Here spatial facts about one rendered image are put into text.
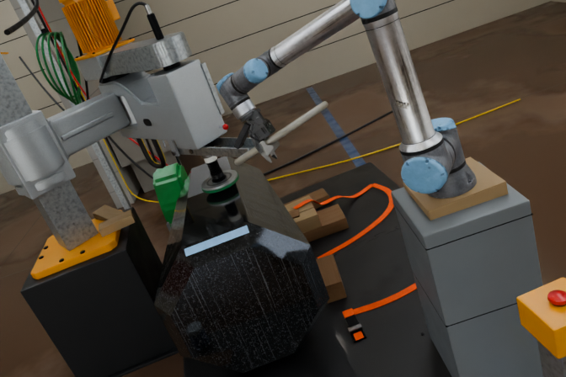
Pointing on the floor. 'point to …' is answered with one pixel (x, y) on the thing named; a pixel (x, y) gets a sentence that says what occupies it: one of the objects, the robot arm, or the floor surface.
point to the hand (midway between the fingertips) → (270, 158)
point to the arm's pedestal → (475, 283)
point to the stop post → (546, 326)
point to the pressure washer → (168, 186)
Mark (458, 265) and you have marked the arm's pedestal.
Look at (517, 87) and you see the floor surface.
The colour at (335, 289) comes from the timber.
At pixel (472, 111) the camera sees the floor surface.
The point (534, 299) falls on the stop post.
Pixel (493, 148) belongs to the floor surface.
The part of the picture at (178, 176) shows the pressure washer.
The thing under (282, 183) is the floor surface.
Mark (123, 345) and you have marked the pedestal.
